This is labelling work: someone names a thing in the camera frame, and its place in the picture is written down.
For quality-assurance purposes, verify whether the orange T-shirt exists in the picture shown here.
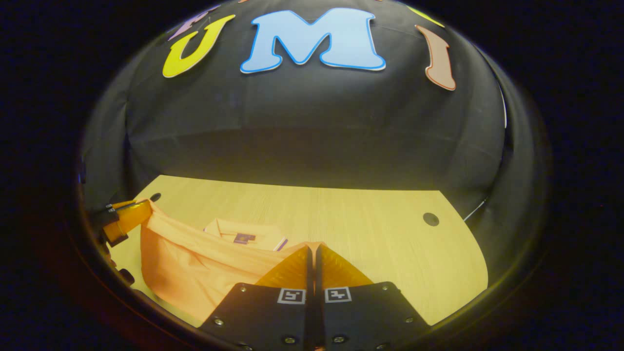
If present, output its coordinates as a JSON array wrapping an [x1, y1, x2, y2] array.
[[140, 199, 325, 325]]

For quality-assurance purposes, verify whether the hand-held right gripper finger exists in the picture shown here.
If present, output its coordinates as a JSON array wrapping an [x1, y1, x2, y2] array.
[[199, 245, 313, 351], [316, 244, 432, 351]]

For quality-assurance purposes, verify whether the black backdrop cloth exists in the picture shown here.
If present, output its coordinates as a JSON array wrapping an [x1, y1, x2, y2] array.
[[78, 0, 544, 273]]

